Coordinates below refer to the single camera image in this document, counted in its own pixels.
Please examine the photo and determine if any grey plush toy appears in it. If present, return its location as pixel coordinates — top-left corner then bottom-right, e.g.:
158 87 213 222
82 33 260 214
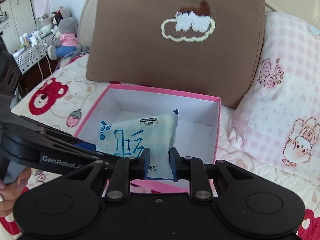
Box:
48 7 89 60

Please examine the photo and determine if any pink cardboard box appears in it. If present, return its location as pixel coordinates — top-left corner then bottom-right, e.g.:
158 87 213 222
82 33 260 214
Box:
75 84 221 193

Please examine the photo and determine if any white wardrobe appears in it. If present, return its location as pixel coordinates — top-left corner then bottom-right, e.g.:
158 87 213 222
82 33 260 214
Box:
1 0 36 54

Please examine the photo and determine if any blue wet wipes pack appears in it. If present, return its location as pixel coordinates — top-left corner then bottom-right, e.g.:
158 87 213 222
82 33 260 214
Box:
96 110 178 180

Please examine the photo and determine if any brown embroidered pillow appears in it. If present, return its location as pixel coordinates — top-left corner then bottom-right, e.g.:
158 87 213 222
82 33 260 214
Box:
86 0 265 108

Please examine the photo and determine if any person's left hand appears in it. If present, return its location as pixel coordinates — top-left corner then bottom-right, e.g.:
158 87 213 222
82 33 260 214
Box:
0 167 31 217

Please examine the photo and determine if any pink checked pillow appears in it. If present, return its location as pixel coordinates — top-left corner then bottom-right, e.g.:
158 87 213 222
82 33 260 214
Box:
228 12 319 182

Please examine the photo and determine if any bear print bed blanket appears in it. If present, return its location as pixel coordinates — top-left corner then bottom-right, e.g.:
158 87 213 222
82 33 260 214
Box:
12 56 319 239

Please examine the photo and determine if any white charging cable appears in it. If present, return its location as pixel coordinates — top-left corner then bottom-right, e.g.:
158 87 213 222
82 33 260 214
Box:
35 33 83 81

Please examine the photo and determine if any black white plush doll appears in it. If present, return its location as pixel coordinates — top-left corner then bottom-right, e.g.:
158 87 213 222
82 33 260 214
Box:
51 10 63 33

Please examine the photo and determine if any patterned bedside table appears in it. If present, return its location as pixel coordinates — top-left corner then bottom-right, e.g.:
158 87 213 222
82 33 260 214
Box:
13 34 56 74

